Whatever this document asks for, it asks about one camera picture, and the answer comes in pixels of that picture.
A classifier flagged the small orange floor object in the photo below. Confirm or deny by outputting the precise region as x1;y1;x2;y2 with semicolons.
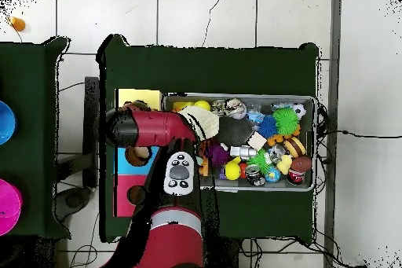
6;16;27;32

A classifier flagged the green spiky puffer ball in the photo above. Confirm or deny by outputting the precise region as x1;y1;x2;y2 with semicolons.
272;107;300;137

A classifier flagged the wooden box with three holes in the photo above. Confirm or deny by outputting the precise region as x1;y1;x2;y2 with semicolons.
111;87;164;218

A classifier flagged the brown toy football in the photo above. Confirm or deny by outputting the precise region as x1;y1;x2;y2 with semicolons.
290;155;312;173

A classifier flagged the cream knitted cloth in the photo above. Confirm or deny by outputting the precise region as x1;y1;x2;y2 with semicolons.
178;105;221;141

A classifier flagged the silver drink can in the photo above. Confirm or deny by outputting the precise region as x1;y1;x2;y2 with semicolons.
223;97;247;120

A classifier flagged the magenta bowl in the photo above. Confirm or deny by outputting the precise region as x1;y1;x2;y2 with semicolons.
0;178;23;236

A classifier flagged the shallow wire mesh bin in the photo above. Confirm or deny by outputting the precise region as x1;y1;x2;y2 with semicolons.
163;92;316;193

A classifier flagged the dark green side table cloth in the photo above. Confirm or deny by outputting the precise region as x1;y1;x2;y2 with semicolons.
0;36;71;239

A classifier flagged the black frame beside table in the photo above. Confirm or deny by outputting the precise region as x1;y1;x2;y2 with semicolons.
55;75;101;222

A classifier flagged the blue bowl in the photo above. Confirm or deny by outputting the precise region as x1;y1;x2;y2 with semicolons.
0;101;16;145

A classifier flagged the black floor cable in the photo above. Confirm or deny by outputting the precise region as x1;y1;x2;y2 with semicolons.
315;129;402;139

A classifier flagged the small blue spiky puffer ball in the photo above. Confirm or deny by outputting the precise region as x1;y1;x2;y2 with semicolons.
257;115;279;139

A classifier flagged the plain yellow ball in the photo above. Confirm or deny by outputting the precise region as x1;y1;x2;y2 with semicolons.
193;100;212;112

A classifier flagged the purple spiky monster toy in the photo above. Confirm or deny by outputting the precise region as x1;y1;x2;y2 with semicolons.
205;141;231;167

